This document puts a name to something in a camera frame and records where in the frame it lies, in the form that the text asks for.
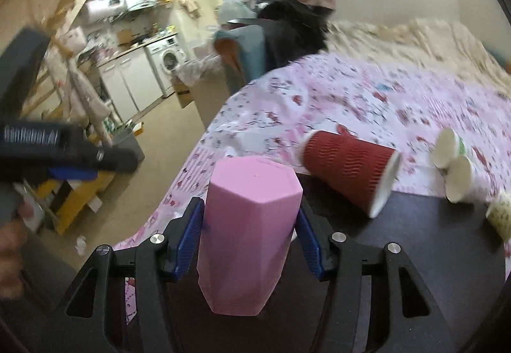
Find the pink faceted plastic cup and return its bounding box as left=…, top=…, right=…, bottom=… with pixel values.
left=197, top=156, right=302, bottom=316

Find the red corrugated paper cup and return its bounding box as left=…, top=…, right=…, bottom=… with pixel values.
left=298, top=126, right=402, bottom=219

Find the small white pink-print cup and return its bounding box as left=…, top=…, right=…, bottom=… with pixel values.
left=445, top=155, right=489, bottom=204

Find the small yellow patterned cup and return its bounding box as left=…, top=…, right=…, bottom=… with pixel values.
left=486, top=190, right=511, bottom=242

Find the small white green cup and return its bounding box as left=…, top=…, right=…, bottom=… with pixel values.
left=432, top=127, right=470, bottom=170

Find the person's left hand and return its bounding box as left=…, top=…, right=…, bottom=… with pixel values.
left=0, top=203, right=34, bottom=299

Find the yellow wooden stool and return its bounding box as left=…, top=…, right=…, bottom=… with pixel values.
left=34, top=171, right=114, bottom=235

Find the grey trash bin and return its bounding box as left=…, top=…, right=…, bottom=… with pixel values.
left=113, top=128, right=146, bottom=163

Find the white kitchen cabinet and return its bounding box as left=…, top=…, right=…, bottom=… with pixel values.
left=99, top=49, right=163, bottom=122

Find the black table mat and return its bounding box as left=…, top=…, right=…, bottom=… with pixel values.
left=168, top=175, right=510, bottom=352

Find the white water heater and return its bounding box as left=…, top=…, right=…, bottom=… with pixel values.
left=84, top=0, right=126, bottom=24

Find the cardboard box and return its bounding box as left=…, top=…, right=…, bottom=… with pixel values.
left=172, top=76, right=193, bottom=108

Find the white washing machine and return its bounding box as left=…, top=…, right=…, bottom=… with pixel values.
left=145, top=34, right=187, bottom=98

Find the pink hello kitty sheet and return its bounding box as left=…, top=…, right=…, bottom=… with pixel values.
left=113, top=53, right=511, bottom=326

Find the white plastic bag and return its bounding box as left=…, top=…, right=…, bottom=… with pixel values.
left=217, top=0, right=256, bottom=24

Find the teal chair with clothes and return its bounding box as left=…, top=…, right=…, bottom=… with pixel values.
left=213, top=0, right=336, bottom=94

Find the cream rumpled duvet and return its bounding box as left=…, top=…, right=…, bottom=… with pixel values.
left=326, top=18, right=510, bottom=95

